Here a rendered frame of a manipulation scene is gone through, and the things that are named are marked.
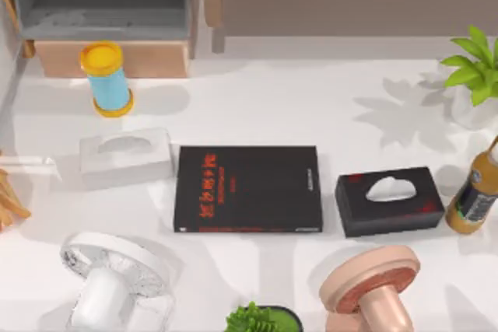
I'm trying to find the blue cup with yellow lid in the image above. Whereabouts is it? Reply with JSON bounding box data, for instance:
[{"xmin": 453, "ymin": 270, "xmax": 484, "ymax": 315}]
[{"xmin": 79, "ymin": 40, "xmax": 135, "ymax": 119}]

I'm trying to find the pink desk fan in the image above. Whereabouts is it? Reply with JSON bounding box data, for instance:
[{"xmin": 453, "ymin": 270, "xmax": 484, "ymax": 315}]
[{"xmin": 318, "ymin": 245, "xmax": 422, "ymax": 332}]

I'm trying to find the black book with red lettering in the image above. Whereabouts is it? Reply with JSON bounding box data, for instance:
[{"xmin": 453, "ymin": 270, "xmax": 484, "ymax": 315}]
[{"xmin": 172, "ymin": 145, "xmax": 325, "ymax": 234}]

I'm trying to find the green plant in white pot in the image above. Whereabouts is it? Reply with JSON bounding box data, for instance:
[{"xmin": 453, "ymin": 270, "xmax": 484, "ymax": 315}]
[{"xmin": 439, "ymin": 24, "xmax": 498, "ymax": 130}]

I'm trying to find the white desk fan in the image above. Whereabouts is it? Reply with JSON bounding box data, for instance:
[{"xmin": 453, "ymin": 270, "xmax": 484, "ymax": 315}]
[{"xmin": 59, "ymin": 231, "xmax": 182, "ymax": 332}]

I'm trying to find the black tissue box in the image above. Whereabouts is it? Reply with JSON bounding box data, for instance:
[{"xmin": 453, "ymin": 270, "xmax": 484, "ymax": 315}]
[{"xmin": 335, "ymin": 166, "xmax": 446, "ymax": 239}]

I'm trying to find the green plant in black pot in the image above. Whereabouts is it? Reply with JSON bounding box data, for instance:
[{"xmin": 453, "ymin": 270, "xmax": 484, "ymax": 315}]
[{"xmin": 225, "ymin": 301, "xmax": 303, "ymax": 332}]

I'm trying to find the white tissue box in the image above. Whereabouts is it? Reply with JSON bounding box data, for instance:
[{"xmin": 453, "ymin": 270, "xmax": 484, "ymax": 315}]
[{"xmin": 79, "ymin": 127, "xmax": 174, "ymax": 189}]

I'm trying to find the pale wooden drawer front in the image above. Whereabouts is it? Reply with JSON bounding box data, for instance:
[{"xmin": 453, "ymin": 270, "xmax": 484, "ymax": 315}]
[{"xmin": 33, "ymin": 39, "xmax": 190, "ymax": 79}]

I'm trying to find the brown bottle with dark label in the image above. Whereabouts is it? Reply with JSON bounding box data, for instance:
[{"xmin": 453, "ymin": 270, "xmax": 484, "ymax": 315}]
[{"xmin": 444, "ymin": 135, "xmax": 498, "ymax": 235}]

